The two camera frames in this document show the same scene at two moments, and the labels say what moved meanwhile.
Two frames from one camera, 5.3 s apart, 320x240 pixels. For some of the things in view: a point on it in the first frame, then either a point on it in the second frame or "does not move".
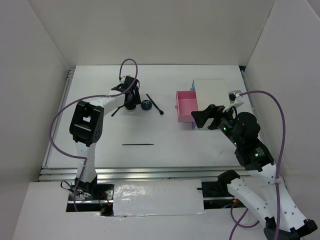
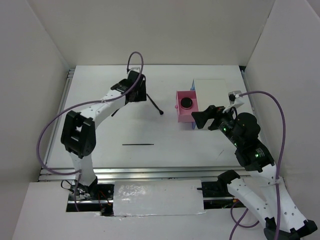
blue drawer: x=193 y=88 does not move
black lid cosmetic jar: x=130 y=106 → x=186 y=103
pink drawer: x=186 y=103 does not move
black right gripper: x=213 y=111 does not move
